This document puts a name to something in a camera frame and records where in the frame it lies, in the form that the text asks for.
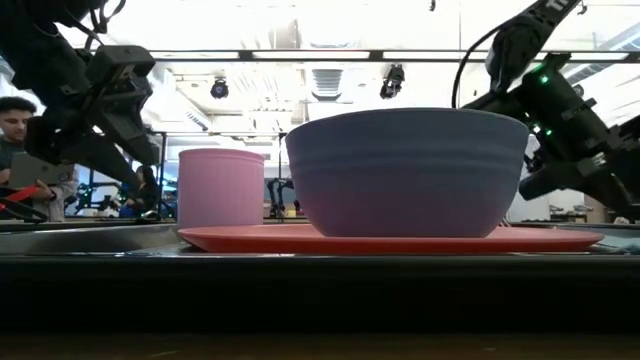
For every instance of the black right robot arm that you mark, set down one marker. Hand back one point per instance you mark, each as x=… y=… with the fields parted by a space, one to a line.
x=530 y=35

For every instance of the person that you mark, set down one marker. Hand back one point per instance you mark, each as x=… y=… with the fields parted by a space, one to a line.
x=12 y=125
x=145 y=192

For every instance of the black plastic serving tray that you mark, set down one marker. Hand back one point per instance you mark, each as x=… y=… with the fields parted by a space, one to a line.
x=320 y=290

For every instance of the pink round plate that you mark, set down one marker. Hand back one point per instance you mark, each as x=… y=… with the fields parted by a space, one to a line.
x=250 y=241

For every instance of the ceiling air vent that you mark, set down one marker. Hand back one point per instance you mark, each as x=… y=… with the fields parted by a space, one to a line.
x=326 y=82

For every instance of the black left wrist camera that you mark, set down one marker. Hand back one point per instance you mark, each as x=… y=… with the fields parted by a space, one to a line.
x=122 y=62

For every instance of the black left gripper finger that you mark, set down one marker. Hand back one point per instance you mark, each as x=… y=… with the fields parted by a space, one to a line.
x=75 y=150
x=127 y=132

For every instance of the grey laptop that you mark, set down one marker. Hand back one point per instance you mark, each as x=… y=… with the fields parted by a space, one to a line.
x=35 y=170

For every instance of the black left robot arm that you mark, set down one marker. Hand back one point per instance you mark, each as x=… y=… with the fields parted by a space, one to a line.
x=35 y=55

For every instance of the blue bowl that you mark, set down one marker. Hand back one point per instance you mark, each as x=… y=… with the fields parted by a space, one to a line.
x=405 y=175

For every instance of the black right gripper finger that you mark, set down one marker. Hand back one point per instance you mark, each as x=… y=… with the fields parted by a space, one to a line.
x=625 y=185
x=560 y=180

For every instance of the pink cup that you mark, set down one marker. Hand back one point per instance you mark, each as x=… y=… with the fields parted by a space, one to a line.
x=220 y=187

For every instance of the teal cloth napkin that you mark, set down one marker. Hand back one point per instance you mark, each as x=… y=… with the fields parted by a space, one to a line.
x=625 y=242

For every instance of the black ceiling spotlight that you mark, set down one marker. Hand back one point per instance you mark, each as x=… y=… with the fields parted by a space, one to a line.
x=219 y=89
x=392 y=81

